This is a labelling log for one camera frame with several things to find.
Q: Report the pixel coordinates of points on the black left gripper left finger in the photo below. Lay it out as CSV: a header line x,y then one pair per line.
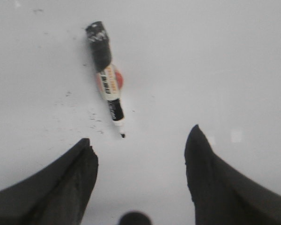
x,y
56,195

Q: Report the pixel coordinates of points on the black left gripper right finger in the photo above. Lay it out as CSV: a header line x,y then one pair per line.
x,y
221,194

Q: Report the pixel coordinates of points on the black white whiteboard marker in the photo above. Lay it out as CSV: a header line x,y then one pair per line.
x,y
107,76

